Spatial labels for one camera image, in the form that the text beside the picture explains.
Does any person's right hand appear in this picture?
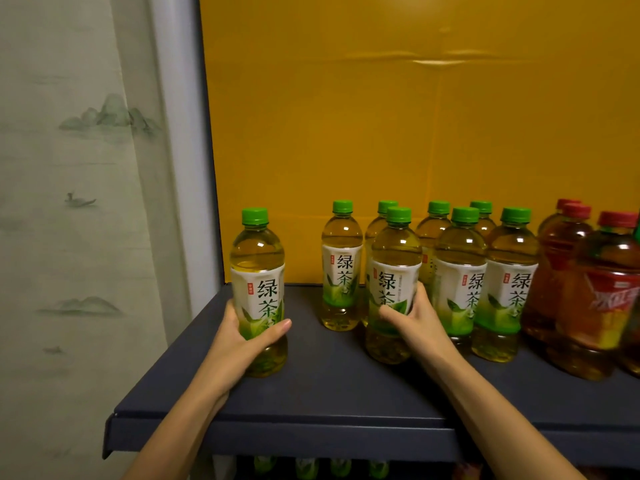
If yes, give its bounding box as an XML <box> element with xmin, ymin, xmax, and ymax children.
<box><xmin>378</xmin><ymin>282</ymin><xmax>465</xmax><ymax>379</ymax></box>

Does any person's left hand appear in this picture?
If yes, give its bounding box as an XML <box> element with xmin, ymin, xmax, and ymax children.
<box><xmin>197</xmin><ymin>299</ymin><xmax>293</xmax><ymax>397</ymax></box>

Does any red-capped amber tea bottle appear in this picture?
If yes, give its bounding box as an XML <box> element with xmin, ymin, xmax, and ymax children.
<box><xmin>546</xmin><ymin>211</ymin><xmax>640</xmax><ymax>381</ymax></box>
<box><xmin>521</xmin><ymin>203</ymin><xmax>595</xmax><ymax>345</ymax></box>
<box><xmin>619</xmin><ymin>294</ymin><xmax>640</xmax><ymax>378</ymax></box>

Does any person's right forearm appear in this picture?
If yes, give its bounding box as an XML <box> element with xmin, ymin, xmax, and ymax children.
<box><xmin>425</xmin><ymin>354</ymin><xmax>586</xmax><ymax>480</ymax></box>

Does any person's left forearm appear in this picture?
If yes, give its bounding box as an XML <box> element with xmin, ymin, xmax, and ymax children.
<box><xmin>122</xmin><ymin>369</ymin><xmax>231</xmax><ymax>480</ymax></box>

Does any dark grey shelf board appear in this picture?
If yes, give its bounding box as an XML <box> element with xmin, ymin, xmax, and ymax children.
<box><xmin>102</xmin><ymin>283</ymin><xmax>640</xmax><ymax>471</ymax></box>

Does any orange backing board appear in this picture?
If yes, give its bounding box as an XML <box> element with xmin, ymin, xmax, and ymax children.
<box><xmin>199</xmin><ymin>0</ymin><xmax>640</xmax><ymax>287</ymax></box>

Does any white shelf side post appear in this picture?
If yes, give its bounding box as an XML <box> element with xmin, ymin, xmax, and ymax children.
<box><xmin>147</xmin><ymin>0</ymin><xmax>223</xmax><ymax>315</ymax></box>

